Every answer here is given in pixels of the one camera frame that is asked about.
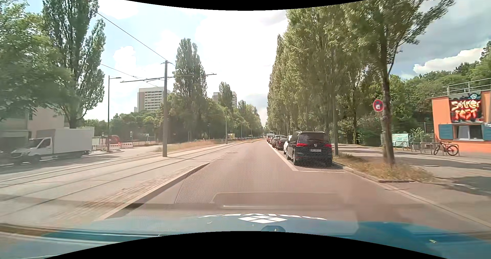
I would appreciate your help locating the row of green trees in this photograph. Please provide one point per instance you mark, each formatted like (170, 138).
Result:
(214, 122)

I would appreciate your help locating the grey asphalt road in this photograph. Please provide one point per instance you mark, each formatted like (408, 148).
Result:
(249, 174)

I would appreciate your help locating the tall poplar tree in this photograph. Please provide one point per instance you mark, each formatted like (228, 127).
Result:
(75, 55)
(190, 82)

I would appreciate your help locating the row of parked cars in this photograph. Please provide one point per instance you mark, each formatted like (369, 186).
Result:
(309, 147)

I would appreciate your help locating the tram catenary pole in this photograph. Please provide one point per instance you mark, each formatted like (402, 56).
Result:
(165, 109)

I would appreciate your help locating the row of tall poplar trees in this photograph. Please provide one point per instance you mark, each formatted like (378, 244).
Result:
(318, 67)

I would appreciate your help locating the tall grey apartment building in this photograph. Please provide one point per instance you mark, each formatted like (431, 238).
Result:
(150, 99)

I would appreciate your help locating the car's own bonnet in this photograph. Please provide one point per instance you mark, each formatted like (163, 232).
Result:
(245, 228)

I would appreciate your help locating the red white construction barrier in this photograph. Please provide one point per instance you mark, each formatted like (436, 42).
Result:
(115, 145)

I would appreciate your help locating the round red road sign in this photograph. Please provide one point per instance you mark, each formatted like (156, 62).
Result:
(378, 106)

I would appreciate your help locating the dry grass verge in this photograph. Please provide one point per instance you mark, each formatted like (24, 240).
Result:
(387, 170)

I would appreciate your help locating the pale information board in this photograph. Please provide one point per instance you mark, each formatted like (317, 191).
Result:
(400, 139)

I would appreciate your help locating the concrete tram track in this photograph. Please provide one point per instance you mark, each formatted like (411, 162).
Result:
(96, 178)

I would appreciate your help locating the grey side road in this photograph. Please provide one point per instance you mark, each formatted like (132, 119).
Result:
(88, 156)

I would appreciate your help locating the metal bicycle racks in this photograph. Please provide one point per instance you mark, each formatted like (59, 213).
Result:
(416, 147)

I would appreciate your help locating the white box van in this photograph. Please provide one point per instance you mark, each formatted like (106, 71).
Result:
(57, 143)

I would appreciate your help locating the green trees behind building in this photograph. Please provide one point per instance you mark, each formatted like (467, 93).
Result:
(433, 97)

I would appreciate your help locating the grey pavement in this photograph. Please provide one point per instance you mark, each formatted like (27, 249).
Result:
(433, 170)

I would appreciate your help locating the bicycle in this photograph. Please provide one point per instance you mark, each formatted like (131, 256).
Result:
(447, 148)

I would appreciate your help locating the orange building with graffiti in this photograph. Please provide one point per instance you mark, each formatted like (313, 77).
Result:
(462, 134)

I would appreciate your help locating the beige building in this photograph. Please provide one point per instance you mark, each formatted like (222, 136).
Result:
(27, 126)

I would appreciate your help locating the large green tree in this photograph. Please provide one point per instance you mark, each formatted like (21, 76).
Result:
(23, 63)

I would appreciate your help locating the street lamp post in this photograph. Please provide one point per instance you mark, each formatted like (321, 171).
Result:
(108, 113)

